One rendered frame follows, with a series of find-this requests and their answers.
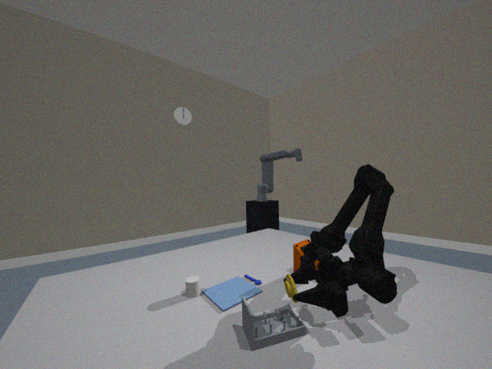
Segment light blue flat mat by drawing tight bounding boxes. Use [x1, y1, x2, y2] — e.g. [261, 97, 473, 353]
[201, 276, 263, 312]

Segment white cylinder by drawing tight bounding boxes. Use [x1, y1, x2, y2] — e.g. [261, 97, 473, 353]
[185, 276, 200, 298]

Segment yellow plate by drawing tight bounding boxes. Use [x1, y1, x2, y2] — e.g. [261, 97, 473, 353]
[284, 274, 298, 303]

